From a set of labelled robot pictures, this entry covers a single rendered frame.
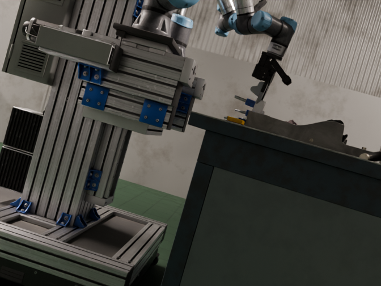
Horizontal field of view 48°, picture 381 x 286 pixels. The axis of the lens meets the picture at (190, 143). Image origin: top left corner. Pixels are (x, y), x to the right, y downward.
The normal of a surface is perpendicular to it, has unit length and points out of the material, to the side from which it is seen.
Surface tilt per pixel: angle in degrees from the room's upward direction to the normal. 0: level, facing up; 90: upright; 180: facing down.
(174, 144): 90
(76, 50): 90
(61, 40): 90
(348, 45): 90
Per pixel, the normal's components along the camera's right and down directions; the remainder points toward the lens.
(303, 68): -0.11, 0.00
